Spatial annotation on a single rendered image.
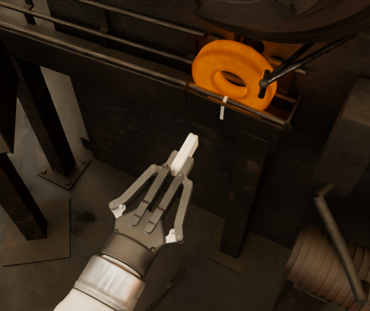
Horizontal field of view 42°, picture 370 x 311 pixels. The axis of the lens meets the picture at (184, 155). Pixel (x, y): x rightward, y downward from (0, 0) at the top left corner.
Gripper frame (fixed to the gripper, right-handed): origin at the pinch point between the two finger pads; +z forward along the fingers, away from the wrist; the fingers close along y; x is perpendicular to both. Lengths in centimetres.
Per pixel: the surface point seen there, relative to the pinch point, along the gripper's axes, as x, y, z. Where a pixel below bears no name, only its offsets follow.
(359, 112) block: 4.0, 22.4, 17.0
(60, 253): -73, -38, -14
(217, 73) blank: -2.8, -3.0, 19.0
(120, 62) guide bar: -5.9, -22.2, 15.4
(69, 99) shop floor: -78, -70, 36
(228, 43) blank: 5.1, -1.7, 20.1
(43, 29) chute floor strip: -14, -48, 21
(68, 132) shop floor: -77, -62, 24
